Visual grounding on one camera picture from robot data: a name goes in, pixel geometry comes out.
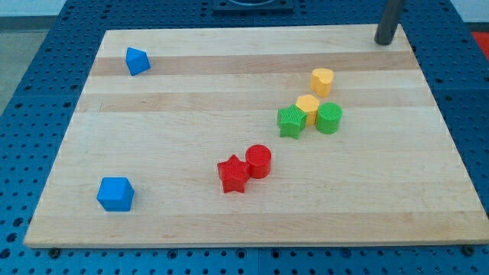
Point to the blue triangle block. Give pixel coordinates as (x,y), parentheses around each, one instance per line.
(137,61)

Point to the red cylinder block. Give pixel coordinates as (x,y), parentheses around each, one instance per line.
(259,159)

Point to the wooden board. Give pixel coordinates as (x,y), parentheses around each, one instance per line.
(390,174)

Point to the red star block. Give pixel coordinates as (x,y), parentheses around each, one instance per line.
(233,174)

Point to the green star block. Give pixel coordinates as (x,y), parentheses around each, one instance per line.
(291,121)

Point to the yellow hexagon block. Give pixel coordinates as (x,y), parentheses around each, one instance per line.
(310,105)

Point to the green cylinder block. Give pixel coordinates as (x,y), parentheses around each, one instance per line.
(328,118)

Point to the yellow heart block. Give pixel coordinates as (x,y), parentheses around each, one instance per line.
(321,81)

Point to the blue cube block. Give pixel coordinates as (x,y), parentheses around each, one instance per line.
(115,194)

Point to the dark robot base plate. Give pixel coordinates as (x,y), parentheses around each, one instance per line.
(251,6)

